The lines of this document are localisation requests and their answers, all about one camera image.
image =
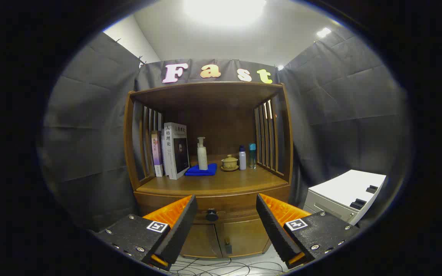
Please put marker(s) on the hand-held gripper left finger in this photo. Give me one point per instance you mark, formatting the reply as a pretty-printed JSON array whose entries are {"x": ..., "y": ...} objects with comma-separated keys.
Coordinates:
[{"x": 178, "y": 234}]

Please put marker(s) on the large ceiling light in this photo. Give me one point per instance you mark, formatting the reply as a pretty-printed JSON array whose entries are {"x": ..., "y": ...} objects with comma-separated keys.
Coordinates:
[{"x": 225, "y": 9}]

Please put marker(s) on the white metal drawer unit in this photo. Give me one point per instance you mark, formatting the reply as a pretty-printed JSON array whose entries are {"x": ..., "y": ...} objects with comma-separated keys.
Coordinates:
[{"x": 347, "y": 188}]

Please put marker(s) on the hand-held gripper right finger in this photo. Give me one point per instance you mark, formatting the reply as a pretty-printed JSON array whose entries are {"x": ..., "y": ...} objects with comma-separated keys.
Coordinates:
[{"x": 274, "y": 230}]

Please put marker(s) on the wooden countertop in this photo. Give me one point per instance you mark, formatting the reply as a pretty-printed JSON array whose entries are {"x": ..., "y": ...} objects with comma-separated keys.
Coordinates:
[{"x": 225, "y": 182}]

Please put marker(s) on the white bottle with blue cap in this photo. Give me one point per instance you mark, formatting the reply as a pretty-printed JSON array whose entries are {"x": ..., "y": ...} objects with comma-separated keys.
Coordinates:
[{"x": 242, "y": 161}]

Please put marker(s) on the brown wooden drawer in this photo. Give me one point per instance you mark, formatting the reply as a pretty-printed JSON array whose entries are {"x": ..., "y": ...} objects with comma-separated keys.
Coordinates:
[{"x": 228, "y": 203}]

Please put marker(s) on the white pump bottle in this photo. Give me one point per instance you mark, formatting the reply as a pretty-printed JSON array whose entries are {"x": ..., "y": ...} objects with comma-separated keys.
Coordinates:
[{"x": 202, "y": 159}]

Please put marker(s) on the small ceiling light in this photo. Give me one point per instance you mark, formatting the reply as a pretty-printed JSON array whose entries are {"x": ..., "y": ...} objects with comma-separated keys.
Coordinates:
[{"x": 324, "y": 32}]

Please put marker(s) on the purple book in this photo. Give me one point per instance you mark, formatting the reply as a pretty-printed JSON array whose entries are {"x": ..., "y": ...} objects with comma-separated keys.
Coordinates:
[{"x": 156, "y": 153}]

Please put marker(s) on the yellow lidded teacup with saucer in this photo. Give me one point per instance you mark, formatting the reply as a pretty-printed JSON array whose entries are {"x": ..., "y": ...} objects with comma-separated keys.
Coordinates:
[{"x": 230, "y": 163}]

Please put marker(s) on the black drawer knob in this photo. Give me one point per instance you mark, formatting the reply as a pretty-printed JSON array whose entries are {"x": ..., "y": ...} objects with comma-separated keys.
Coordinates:
[{"x": 211, "y": 215}]

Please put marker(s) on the wooden cabinet door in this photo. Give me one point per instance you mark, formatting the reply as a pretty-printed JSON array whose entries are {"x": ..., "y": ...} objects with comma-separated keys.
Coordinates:
[
  {"x": 202, "y": 241},
  {"x": 248, "y": 237}
]

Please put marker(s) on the blue folded cloth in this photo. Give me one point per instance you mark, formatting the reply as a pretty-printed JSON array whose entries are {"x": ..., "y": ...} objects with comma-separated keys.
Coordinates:
[{"x": 194, "y": 171}]

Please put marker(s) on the white portrait cover book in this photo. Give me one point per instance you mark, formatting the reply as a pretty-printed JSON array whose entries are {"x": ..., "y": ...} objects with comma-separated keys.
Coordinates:
[{"x": 177, "y": 153}]

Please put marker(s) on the clear teal bottle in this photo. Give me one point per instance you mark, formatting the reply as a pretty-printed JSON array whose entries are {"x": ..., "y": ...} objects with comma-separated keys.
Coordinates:
[{"x": 252, "y": 153}]

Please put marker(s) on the brown wooden cabinet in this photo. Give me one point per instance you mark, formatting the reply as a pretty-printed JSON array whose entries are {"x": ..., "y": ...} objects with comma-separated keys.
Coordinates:
[{"x": 221, "y": 122}]

